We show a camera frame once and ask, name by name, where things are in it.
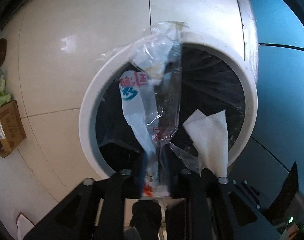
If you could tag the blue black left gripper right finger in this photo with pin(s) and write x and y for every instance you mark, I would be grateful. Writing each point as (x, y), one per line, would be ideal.
(166, 161)

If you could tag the blue kitchen base cabinets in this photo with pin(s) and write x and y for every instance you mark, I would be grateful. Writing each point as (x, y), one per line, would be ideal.
(280, 119)

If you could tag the brown cardboard box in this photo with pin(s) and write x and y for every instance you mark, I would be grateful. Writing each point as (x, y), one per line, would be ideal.
(12, 132)

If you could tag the black bin liner bag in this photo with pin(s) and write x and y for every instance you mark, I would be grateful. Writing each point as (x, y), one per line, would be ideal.
(208, 84)

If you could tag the clear printed plastic bag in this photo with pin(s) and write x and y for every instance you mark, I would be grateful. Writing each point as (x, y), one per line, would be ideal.
(155, 57)

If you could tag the white round trash bin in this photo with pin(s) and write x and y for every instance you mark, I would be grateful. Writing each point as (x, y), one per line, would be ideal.
(167, 97)

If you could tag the white paper napkin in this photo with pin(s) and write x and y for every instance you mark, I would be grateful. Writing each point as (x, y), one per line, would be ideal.
(209, 135)

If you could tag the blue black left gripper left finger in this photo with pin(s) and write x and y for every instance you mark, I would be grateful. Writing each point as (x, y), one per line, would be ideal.
(146, 177)

